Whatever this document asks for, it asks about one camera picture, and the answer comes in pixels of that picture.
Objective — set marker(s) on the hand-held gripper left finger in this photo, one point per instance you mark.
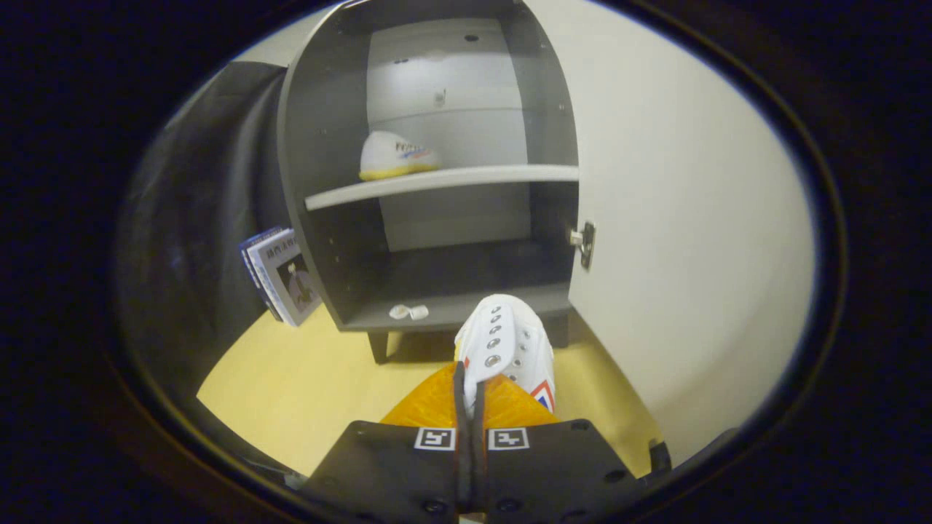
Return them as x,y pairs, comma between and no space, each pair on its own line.
460,407

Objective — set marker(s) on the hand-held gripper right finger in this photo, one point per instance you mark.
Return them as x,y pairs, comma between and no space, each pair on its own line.
479,415

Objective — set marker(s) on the white shoe metal eyelets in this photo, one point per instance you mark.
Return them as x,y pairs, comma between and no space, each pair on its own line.
502,342

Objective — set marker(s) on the white shoe yellow sole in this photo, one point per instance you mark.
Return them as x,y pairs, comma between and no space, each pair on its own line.
389,156

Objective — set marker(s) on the white shoe cabinet door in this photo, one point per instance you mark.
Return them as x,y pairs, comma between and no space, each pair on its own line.
677,218

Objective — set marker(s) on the grey shoe cabinet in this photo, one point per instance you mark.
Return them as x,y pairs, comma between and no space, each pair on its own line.
320,145

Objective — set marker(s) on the metal door hinge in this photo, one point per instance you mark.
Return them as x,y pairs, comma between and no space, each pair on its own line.
585,244

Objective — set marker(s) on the small white object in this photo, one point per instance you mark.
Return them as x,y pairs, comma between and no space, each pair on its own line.
399,311
420,312

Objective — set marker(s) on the white illustrated book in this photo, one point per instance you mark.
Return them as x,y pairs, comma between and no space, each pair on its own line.
287,276

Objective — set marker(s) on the black backdrop cloth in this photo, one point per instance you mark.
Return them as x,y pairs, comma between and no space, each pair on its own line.
196,218

